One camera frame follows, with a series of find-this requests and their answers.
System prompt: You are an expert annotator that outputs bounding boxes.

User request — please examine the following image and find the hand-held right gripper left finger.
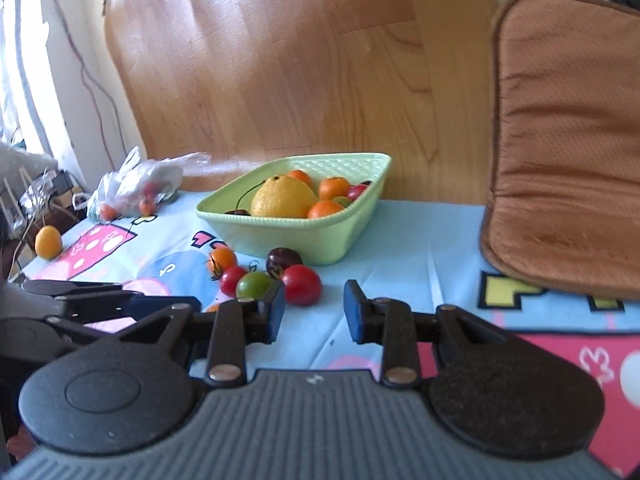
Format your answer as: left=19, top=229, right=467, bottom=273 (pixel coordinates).
left=102, top=282, right=287, bottom=387

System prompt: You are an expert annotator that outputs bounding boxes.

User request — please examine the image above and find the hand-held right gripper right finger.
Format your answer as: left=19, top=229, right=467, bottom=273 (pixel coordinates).
left=344, top=280, right=522, bottom=387

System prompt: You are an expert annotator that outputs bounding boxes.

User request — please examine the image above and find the yellow orange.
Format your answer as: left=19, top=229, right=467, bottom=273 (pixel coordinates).
left=34, top=225, right=64, bottom=261

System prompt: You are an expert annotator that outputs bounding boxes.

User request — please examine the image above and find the white curtain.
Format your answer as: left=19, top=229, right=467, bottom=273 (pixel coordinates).
left=0, top=0, right=56, bottom=156

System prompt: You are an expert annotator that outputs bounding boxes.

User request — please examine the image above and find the large red tomato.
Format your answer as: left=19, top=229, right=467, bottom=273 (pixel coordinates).
left=280, top=264, right=323, bottom=307

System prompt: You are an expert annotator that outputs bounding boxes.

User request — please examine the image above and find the wood pattern board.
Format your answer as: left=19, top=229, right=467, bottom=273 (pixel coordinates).
left=102, top=0, right=502, bottom=207

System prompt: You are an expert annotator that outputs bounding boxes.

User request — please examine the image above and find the light green bowl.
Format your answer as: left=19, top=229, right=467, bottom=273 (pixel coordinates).
left=195, top=152, right=393, bottom=267

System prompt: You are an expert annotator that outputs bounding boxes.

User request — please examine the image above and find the orange cherry tomato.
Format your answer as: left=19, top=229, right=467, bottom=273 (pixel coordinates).
left=208, top=246, right=239, bottom=274

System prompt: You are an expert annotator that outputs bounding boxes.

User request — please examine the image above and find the large yellow lemon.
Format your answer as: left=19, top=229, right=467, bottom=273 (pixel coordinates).
left=250, top=175, right=319, bottom=219

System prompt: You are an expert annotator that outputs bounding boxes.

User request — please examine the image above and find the black wall cable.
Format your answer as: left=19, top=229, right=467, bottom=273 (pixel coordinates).
left=37, top=0, right=128, bottom=171

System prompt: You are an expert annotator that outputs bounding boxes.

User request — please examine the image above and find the small red cherry tomato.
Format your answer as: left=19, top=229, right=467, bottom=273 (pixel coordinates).
left=220, top=266, right=249, bottom=298

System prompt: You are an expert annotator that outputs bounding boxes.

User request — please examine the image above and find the green tomato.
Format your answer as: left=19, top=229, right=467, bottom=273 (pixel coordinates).
left=236, top=271, right=274, bottom=301

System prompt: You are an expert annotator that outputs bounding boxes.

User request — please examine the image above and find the brown seat cushion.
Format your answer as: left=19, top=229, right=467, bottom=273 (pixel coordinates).
left=479, top=0, right=640, bottom=302

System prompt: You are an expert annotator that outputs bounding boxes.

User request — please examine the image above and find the dark purple plum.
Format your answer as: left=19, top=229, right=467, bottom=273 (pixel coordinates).
left=265, top=247, right=304, bottom=280

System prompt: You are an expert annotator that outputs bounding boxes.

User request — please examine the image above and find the grey dotted cloth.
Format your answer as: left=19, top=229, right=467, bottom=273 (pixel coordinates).
left=0, top=141, right=58, bottom=181

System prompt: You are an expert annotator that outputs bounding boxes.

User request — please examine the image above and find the clear plastic bag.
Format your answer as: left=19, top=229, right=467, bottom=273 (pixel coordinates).
left=87, top=146, right=211, bottom=222

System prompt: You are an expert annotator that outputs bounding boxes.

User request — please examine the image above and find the printed cartoon blanket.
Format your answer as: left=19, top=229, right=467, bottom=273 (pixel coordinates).
left=20, top=190, right=640, bottom=477

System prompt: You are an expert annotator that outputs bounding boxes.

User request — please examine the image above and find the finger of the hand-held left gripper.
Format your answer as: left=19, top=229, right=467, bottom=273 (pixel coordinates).
left=0, top=316, right=139, bottom=378
left=21, top=279, right=202, bottom=319

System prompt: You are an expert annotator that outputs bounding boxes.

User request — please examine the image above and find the dark cherry with stem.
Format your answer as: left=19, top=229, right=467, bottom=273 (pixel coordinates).
left=225, top=180, right=266, bottom=217

